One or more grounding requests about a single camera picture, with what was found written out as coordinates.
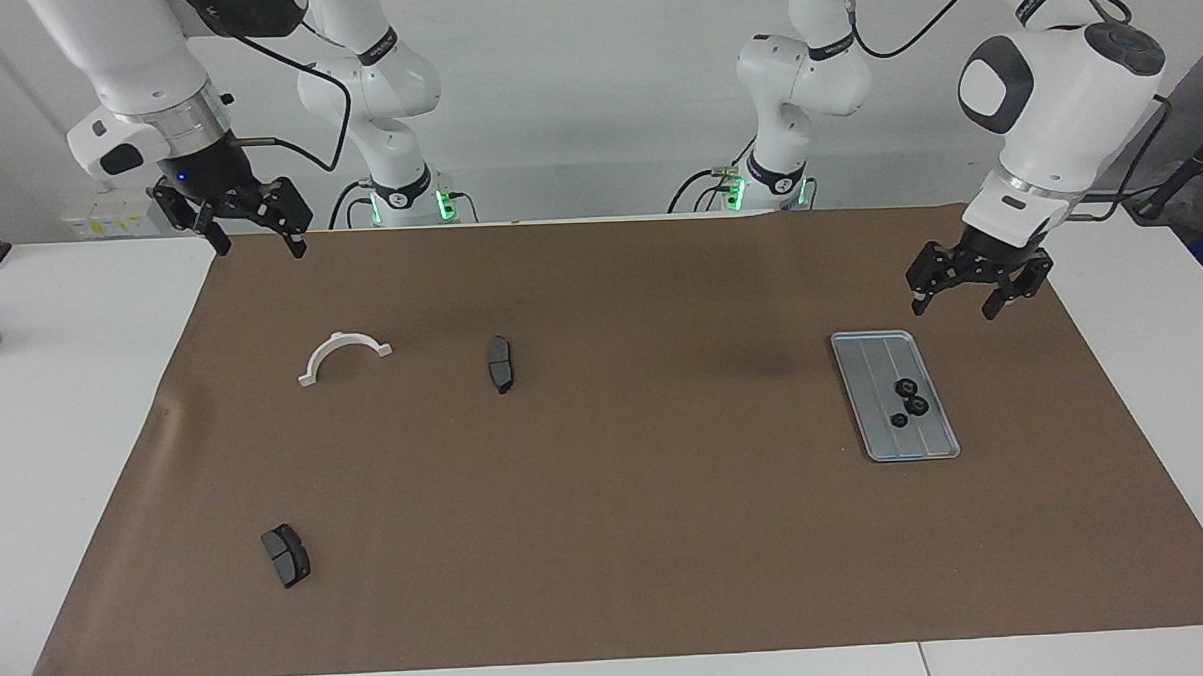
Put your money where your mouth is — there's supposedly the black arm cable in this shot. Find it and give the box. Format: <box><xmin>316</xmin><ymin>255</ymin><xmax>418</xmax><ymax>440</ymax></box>
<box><xmin>843</xmin><ymin>0</ymin><xmax>1177</xmax><ymax>232</ymax></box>
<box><xmin>220</xmin><ymin>22</ymin><xmax>357</xmax><ymax>177</ymax></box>

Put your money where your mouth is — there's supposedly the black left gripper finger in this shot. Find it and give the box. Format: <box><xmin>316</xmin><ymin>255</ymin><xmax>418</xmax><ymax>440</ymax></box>
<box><xmin>904</xmin><ymin>242</ymin><xmax>958</xmax><ymax>318</ymax></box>
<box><xmin>981</xmin><ymin>254</ymin><xmax>1057</xmax><ymax>323</ymax></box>

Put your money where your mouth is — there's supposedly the white wall socket box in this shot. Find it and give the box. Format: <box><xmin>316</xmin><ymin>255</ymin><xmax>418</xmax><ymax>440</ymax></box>
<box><xmin>59</xmin><ymin>186</ymin><xmax>169</xmax><ymax>241</ymax></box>

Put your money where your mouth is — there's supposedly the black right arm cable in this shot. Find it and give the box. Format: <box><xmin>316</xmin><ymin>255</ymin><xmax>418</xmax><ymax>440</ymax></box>
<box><xmin>220</xmin><ymin>22</ymin><xmax>357</xmax><ymax>177</ymax></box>

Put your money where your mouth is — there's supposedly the short stacked grey brake pad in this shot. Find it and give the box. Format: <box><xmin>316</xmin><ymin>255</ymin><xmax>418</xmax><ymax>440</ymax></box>
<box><xmin>260</xmin><ymin>523</ymin><xmax>313</xmax><ymax>590</ymax></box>

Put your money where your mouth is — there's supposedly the long grey brake pad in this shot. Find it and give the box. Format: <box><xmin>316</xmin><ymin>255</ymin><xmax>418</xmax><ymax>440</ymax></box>
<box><xmin>484</xmin><ymin>335</ymin><xmax>516</xmax><ymax>396</ymax></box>

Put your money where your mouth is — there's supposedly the black base cable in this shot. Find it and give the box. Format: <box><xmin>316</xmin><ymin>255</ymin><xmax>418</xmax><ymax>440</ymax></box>
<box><xmin>664</xmin><ymin>122</ymin><xmax>763</xmax><ymax>215</ymax></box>
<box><xmin>328</xmin><ymin>181</ymin><xmax>373</xmax><ymax>229</ymax></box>

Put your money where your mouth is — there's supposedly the white semicircular plastic bracket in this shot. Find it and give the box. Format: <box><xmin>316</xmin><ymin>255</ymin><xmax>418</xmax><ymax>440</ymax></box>
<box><xmin>296</xmin><ymin>329</ymin><xmax>395</xmax><ymax>388</ymax></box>

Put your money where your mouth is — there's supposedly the silver metal tray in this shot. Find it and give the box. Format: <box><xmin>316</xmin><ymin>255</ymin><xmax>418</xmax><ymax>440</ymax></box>
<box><xmin>828</xmin><ymin>328</ymin><xmax>962</xmax><ymax>465</ymax></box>

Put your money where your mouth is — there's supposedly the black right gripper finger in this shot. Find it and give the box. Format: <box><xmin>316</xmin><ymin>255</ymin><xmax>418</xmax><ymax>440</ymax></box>
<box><xmin>261</xmin><ymin>178</ymin><xmax>317</xmax><ymax>263</ymax></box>
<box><xmin>151</xmin><ymin>183</ymin><xmax>233</xmax><ymax>261</ymax></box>

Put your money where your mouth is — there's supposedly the black stand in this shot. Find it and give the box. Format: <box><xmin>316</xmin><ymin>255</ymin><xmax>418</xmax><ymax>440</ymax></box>
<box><xmin>1119</xmin><ymin>117</ymin><xmax>1203</xmax><ymax>226</ymax></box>

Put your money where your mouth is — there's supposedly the brown paper table mat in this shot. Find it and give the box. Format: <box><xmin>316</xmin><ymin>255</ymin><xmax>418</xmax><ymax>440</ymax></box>
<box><xmin>10</xmin><ymin>195</ymin><xmax>1203</xmax><ymax>676</ymax></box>

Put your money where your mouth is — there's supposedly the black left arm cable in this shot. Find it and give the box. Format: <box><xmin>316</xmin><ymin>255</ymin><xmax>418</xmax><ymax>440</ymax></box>
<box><xmin>843</xmin><ymin>0</ymin><xmax>1177</xmax><ymax>232</ymax></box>

